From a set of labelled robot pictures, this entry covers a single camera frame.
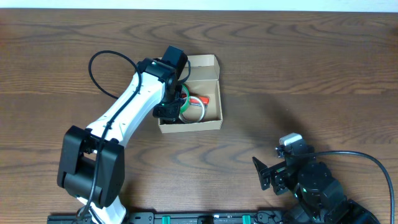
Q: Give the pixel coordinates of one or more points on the red stapler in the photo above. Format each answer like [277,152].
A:
[199,100]

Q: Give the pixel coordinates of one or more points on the brown cardboard box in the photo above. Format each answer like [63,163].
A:
[203,80]

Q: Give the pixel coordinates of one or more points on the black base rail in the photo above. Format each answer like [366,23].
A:
[264,217]

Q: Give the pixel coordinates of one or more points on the green tape roll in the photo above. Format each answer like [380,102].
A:
[185,99]

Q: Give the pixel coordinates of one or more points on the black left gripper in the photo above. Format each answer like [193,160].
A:
[168,111]

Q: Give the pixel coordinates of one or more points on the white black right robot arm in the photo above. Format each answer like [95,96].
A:
[320,196]

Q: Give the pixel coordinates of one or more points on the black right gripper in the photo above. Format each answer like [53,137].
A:
[273,173]

